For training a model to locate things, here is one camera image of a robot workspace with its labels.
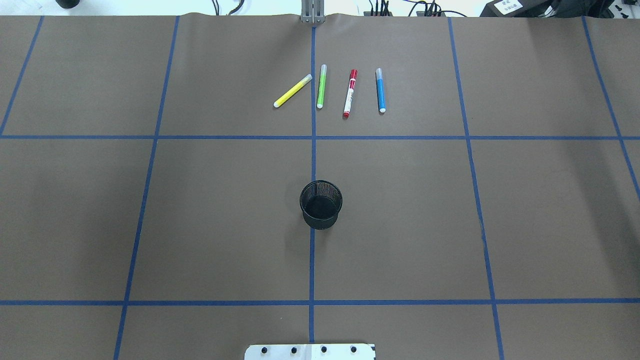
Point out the blue highlighter pen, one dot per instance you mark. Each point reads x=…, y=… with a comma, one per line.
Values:
x=380, y=90

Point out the yellow highlighter pen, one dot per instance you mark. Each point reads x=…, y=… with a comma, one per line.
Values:
x=292, y=91

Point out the red capped white marker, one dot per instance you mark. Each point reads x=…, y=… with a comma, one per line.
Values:
x=349, y=98

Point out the green highlighter pen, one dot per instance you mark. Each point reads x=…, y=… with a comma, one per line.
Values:
x=321, y=91

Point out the black mesh pen cup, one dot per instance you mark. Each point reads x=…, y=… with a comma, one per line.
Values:
x=320, y=202

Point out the brown table cover mat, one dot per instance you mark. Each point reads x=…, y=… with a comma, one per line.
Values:
x=150, y=189

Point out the aluminium frame post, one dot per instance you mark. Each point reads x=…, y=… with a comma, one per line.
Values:
x=312, y=12

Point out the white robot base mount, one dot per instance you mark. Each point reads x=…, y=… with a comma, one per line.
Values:
x=310, y=351

